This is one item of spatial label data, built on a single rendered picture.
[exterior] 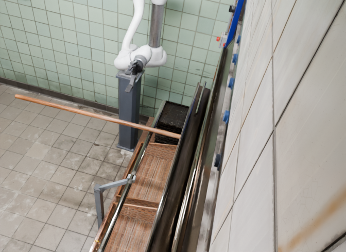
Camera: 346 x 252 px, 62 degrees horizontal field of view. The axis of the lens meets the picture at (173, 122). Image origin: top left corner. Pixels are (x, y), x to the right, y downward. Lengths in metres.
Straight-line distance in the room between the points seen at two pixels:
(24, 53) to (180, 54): 1.87
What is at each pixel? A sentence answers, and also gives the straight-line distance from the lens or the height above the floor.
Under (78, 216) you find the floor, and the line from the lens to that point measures 2.95.
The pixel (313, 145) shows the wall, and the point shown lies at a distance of 0.21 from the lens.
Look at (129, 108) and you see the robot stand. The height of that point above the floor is 0.64.
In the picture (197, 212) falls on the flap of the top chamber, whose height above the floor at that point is 1.78.
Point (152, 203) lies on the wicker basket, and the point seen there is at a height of 0.78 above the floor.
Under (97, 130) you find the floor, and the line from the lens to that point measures 3.57.
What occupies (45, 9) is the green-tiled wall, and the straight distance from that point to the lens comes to 3.39.
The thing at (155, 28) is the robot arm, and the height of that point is 1.47.
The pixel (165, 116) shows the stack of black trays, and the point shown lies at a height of 0.90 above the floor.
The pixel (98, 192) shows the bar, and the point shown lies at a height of 0.92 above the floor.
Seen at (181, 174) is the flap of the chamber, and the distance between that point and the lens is 1.47.
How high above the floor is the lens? 2.60
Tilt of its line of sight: 44 degrees down
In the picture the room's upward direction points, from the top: 10 degrees clockwise
